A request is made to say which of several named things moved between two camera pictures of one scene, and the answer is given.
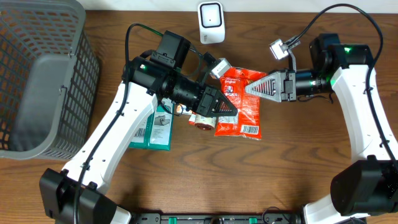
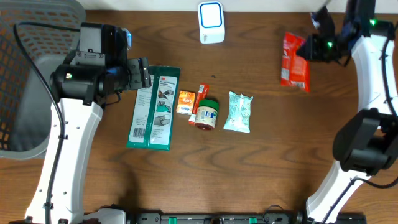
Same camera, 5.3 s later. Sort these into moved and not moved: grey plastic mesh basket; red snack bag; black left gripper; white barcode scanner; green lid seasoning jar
Moved: red snack bag; black left gripper
Not moved: white barcode scanner; green lid seasoning jar; grey plastic mesh basket
